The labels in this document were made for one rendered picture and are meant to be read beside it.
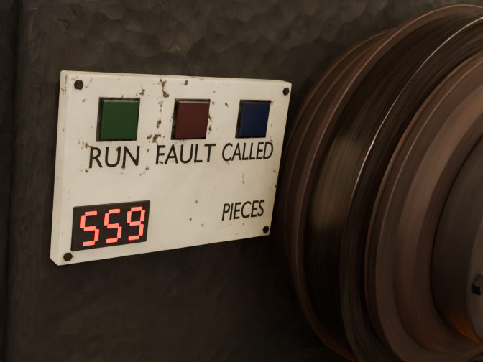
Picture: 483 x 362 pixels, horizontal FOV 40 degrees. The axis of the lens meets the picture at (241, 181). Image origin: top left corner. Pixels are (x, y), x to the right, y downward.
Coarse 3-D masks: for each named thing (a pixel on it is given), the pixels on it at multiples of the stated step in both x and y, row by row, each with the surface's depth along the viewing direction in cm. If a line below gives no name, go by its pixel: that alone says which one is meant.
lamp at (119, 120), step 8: (104, 104) 59; (112, 104) 59; (120, 104) 60; (128, 104) 60; (136, 104) 61; (104, 112) 59; (112, 112) 60; (120, 112) 60; (128, 112) 61; (136, 112) 61; (104, 120) 59; (112, 120) 60; (120, 120) 60; (128, 120) 61; (136, 120) 61; (104, 128) 60; (112, 128) 60; (120, 128) 61; (128, 128) 61; (136, 128) 62; (104, 136) 60; (112, 136) 60; (120, 136) 61; (128, 136) 61
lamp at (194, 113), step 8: (184, 104) 64; (192, 104) 65; (200, 104) 65; (208, 104) 66; (184, 112) 64; (192, 112) 65; (200, 112) 65; (176, 120) 64; (184, 120) 65; (192, 120) 65; (200, 120) 66; (176, 128) 64; (184, 128) 65; (192, 128) 65; (200, 128) 66; (176, 136) 65; (184, 136) 65; (192, 136) 66; (200, 136) 66
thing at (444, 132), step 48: (432, 96) 66; (480, 96) 67; (432, 144) 66; (384, 192) 65; (432, 192) 65; (384, 240) 66; (432, 240) 67; (384, 288) 68; (384, 336) 71; (432, 336) 73
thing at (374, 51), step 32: (384, 32) 81; (352, 64) 76; (320, 96) 75; (288, 128) 77; (320, 128) 68; (288, 160) 76; (320, 160) 69; (288, 192) 76; (288, 224) 76; (288, 256) 79
